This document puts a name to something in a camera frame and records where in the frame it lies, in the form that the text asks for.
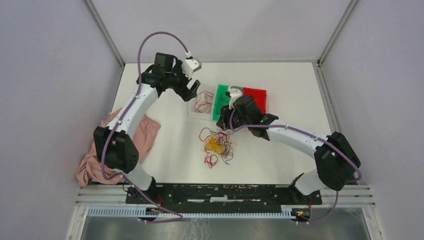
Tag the red plastic tray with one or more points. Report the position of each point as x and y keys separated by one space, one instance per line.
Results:
x=259 y=96

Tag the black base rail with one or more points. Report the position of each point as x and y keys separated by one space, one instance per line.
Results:
x=193 y=198

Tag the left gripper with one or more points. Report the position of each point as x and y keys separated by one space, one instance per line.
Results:
x=183 y=91

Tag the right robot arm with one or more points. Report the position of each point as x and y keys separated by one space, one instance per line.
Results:
x=336 y=163

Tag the white cable duct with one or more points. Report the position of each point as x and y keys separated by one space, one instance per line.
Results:
x=147 y=212

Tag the clear plastic tray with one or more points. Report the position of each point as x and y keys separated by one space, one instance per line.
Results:
x=201 y=107

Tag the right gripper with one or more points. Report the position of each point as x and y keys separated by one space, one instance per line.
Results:
x=224 y=120

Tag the green plastic tray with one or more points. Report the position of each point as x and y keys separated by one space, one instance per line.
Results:
x=220 y=99

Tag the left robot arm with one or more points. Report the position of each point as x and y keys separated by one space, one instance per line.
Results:
x=114 y=143

